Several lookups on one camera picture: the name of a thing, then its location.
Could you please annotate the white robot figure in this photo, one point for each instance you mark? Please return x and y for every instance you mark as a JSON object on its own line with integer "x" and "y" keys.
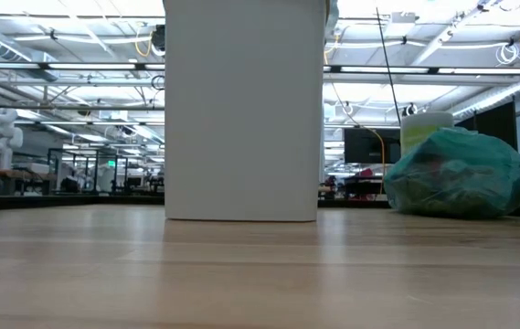
{"x": 1, "y": 137}

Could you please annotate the light blue trash bag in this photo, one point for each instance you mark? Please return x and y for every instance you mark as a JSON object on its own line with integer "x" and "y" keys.
{"x": 331, "y": 16}

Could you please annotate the black partition panel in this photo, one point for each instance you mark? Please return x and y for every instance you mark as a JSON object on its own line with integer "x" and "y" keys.
{"x": 492, "y": 123}

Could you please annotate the teal trash bag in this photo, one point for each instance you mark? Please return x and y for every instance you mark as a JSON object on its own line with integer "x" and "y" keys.
{"x": 460, "y": 178}

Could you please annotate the wooden workbench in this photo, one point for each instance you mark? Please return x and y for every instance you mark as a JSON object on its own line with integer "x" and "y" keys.
{"x": 26, "y": 174}

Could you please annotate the black ceiling camera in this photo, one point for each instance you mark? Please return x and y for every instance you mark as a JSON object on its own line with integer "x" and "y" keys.
{"x": 159, "y": 39}

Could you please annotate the green disinfecting wipes canister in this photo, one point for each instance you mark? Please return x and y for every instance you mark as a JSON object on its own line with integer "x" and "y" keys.
{"x": 424, "y": 125}

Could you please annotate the black monitor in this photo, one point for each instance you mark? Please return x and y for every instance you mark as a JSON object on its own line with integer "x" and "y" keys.
{"x": 369, "y": 146}

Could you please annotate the white plastic trash bin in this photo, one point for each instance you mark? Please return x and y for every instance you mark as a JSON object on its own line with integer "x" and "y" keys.
{"x": 241, "y": 114}

